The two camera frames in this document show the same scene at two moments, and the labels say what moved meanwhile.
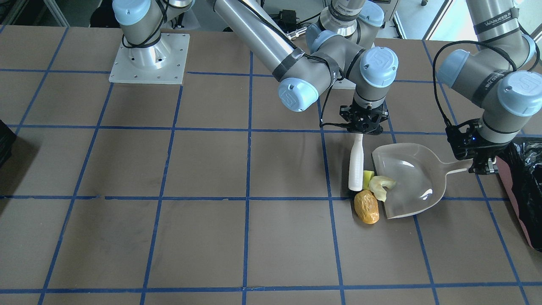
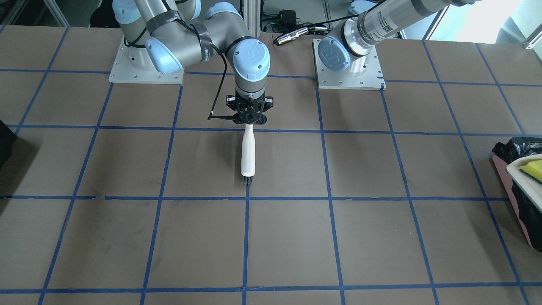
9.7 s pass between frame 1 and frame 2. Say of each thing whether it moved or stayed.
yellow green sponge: moved
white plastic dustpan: moved
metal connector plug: stayed
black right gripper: moved
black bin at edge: stayed
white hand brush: moved
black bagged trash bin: stayed
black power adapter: stayed
